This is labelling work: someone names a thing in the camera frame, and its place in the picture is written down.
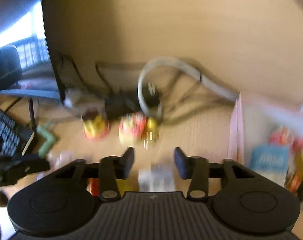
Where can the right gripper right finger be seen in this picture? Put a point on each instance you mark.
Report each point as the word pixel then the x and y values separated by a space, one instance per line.
pixel 195 169

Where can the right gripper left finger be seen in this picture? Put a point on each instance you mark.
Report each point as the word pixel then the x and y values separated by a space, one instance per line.
pixel 113 168

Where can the white battery charger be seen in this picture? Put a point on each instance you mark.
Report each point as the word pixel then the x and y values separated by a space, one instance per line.
pixel 157 178

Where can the Hello Kitty toy camera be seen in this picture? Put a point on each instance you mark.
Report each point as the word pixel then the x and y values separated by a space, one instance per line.
pixel 131 128

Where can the green plastic crank handle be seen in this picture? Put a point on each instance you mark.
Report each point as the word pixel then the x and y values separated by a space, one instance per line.
pixel 48 137

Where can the black power adapter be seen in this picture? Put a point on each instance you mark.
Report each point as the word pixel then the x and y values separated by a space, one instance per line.
pixel 126 102

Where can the pink cardboard box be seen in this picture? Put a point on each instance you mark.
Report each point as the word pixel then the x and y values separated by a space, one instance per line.
pixel 267 137

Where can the black mechanical keyboard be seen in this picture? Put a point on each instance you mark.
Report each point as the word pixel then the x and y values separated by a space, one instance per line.
pixel 15 138

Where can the black computer monitor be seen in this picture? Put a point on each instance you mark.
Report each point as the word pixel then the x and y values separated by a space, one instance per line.
pixel 54 55

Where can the yellow bell keychain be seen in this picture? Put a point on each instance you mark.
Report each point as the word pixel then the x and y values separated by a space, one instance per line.
pixel 151 133

